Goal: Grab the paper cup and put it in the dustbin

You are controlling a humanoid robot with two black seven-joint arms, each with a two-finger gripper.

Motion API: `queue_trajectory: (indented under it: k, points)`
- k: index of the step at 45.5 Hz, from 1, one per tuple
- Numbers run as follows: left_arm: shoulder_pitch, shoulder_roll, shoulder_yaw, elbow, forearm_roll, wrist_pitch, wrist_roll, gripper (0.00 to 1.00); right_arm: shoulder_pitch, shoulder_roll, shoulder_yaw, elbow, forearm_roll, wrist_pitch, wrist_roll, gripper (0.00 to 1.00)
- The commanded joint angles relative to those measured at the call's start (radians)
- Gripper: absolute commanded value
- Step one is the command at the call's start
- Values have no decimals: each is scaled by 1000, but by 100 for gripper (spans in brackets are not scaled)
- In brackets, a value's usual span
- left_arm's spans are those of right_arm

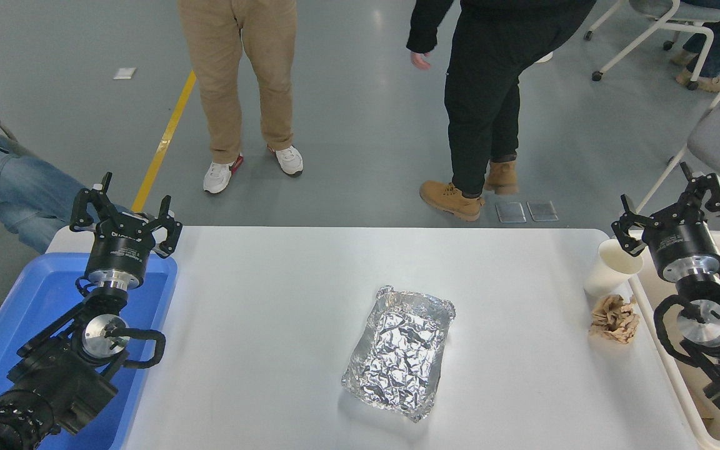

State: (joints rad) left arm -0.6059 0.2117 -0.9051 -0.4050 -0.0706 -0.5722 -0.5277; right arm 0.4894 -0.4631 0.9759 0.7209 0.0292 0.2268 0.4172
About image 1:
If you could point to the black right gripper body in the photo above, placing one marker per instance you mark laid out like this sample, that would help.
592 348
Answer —
682 240

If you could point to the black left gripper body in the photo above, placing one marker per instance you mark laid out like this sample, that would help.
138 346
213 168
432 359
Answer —
119 247

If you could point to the white paper cup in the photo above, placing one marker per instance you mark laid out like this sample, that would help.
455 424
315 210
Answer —
604 275

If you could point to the person's hand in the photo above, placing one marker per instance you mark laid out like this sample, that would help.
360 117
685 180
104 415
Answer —
421 60

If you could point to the seated person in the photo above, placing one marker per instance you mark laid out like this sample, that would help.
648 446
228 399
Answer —
16 187
719 44

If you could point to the metal floor plate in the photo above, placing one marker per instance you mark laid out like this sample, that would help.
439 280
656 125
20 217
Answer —
542 210
510 212

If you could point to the crumpled tan paper ball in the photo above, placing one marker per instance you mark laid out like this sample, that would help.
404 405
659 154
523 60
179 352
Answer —
614 320

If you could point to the blue plastic tray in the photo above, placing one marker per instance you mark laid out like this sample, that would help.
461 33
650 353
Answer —
35 294

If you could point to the standing person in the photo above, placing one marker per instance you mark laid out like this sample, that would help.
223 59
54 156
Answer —
222 75
485 94

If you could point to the white rolling chair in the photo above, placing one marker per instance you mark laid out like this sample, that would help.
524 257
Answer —
666 15

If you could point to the crumpled foil tray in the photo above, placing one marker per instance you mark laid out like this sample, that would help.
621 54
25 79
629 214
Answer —
400 353

